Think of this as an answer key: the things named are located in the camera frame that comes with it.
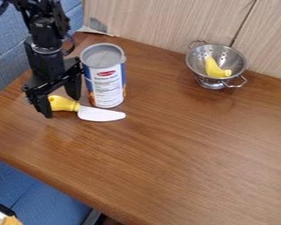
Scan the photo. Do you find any white labelled can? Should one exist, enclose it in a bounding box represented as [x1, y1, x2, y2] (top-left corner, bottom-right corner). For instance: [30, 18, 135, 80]
[78, 42, 128, 110]

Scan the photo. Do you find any yellow knife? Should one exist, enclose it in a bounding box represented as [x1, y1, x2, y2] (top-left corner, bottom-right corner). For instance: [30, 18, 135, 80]
[47, 94, 128, 123]

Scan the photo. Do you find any cardboard box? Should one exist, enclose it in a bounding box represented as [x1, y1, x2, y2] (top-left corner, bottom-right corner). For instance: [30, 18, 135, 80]
[75, 0, 281, 83]

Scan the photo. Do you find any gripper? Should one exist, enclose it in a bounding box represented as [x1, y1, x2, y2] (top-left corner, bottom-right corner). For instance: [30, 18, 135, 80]
[22, 37, 84, 120]

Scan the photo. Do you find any silver strainer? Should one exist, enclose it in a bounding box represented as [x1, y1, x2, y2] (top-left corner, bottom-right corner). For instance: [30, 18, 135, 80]
[184, 40, 250, 91]

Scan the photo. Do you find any yellow toy banana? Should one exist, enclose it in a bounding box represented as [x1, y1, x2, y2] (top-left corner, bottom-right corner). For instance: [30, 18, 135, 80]
[204, 55, 234, 79]

